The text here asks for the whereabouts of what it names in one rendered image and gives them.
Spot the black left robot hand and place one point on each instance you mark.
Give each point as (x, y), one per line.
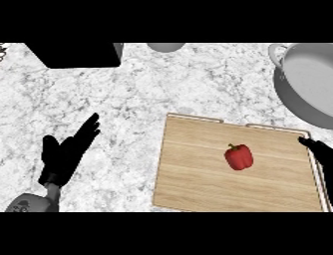
(65, 156)

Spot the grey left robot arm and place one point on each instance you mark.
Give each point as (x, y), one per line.
(37, 202)

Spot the red bell pepper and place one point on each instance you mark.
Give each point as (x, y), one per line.
(238, 157)

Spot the wooden tray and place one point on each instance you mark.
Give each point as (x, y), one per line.
(232, 169)

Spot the grey metal pot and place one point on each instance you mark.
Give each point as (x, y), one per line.
(316, 83)

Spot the black box appliance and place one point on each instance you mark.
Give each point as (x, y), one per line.
(75, 54)

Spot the grey round container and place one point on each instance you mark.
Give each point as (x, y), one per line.
(166, 47)

